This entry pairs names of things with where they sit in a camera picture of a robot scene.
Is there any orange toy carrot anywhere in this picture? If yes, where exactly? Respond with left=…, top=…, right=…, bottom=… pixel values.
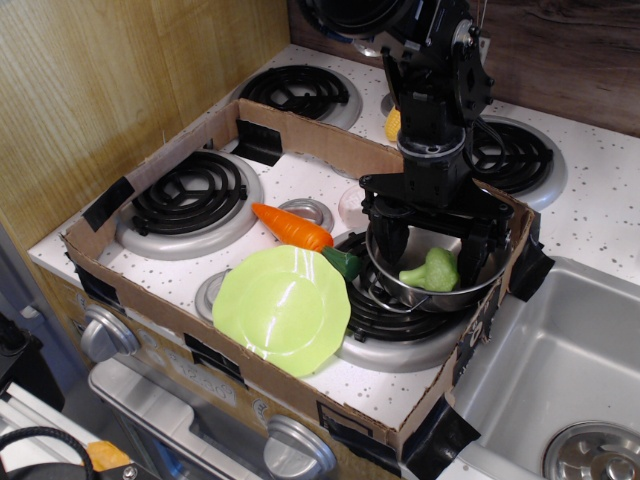
left=251, top=202, right=362, bottom=282

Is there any front left stove burner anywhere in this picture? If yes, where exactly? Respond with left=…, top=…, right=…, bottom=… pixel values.
left=116, top=150, right=264, bottom=261

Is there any stainless steel sink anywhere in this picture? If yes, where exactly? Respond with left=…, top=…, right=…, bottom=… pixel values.
left=446, top=258, right=639, bottom=479

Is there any black braided cable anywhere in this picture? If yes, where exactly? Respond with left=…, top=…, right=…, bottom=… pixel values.
left=0, top=426, right=96, bottom=480

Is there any right silver stove knob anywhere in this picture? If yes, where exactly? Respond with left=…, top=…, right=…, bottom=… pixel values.
left=263, top=415, right=337, bottom=480

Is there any orange object bottom left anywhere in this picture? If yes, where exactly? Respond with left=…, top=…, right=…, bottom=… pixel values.
left=86, top=440, right=131, bottom=472

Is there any front right stove burner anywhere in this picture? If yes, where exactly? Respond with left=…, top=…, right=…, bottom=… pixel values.
left=336, top=229, right=475, bottom=373

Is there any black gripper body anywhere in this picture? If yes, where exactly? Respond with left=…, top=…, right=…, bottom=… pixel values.
left=360, top=147, right=514, bottom=240

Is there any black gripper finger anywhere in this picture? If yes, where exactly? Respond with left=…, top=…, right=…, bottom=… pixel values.
left=457, top=219, right=510, bottom=288
left=369, top=197, right=411, bottom=264

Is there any back left stove burner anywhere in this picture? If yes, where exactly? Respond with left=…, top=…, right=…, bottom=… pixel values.
left=231, top=65, right=363, bottom=130

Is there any light green plastic plate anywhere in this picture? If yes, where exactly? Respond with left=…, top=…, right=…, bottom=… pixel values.
left=212, top=245, right=351, bottom=377

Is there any small silver disc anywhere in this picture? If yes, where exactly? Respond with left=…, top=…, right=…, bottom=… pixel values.
left=194, top=269, right=230, bottom=323
left=380, top=93, right=395, bottom=117
left=278, top=198, right=334, bottom=233

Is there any stainless steel pan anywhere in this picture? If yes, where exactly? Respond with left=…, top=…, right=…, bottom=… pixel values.
left=365, top=226, right=512, bottom=313

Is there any silver stove knob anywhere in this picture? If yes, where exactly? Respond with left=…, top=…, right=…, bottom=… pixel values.
left=80, top=304, right=140, bottom=363
left=263, top=415, right=337, bottom=480

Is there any light green toy broccoli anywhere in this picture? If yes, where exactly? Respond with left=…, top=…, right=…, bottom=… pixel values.
left=399, top=247, right=459, bottom=292

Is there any metal sink drain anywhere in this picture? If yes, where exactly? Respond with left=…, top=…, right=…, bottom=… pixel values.
left=541, top=421, right=639, bottom=479

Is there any yellow toy corn cob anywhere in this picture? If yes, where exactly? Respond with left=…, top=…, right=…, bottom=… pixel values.
left=384, top=107, right=401, bottom=142

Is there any silver oven door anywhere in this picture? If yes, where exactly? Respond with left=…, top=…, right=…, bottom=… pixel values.
left=89, top=359, right=270, bottom=479

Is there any brown cardboard fence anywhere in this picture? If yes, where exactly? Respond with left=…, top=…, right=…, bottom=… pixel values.
left=63, top=100, right=543, bottom=479

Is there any small back silver disc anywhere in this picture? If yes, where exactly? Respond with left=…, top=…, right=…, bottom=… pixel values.
left=380, top=93, right=395, bottom=117

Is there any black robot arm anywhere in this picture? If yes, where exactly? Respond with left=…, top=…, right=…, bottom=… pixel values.
left=299, top=1, right=513, bottom=287

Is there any back right stove burner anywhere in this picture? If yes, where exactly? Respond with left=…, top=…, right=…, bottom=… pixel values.
left=471, top=116, right=568, bottom=211

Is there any left silver stove knob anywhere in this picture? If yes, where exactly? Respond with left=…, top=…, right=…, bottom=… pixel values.
left=80, top=304, right=140, bottom=363

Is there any small centre silver disc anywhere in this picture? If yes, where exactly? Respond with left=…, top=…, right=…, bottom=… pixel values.
left=278, top=198, right=334, bottom=233

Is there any stove burner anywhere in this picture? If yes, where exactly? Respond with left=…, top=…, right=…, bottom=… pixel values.
left=471, top=116, right=568, bottom=211
left=231, top=65, right=363, bottom=130
left=116, top=150, right=264, bottom=261
left=336, top=229, right=475, bottom=373

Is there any small front silver disc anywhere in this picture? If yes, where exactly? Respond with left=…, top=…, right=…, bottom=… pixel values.
left=194, top=269, right=230, bottom=323

